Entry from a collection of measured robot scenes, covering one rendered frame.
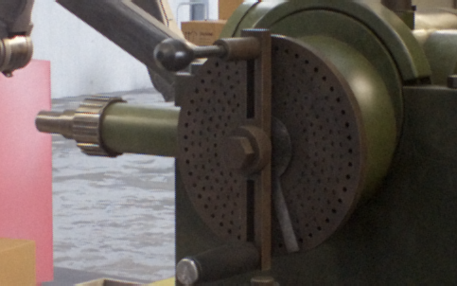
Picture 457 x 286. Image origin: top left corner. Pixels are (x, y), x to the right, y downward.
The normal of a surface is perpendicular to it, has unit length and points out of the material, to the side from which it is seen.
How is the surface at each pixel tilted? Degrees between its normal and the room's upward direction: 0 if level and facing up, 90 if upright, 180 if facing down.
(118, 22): 91
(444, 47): 37
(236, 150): 90
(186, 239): 90
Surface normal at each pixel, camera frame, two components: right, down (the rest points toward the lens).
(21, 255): 0.91, 0.05
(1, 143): 0.58, 0.10
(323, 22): -0.59, 0.10
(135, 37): -0.39, 0.13
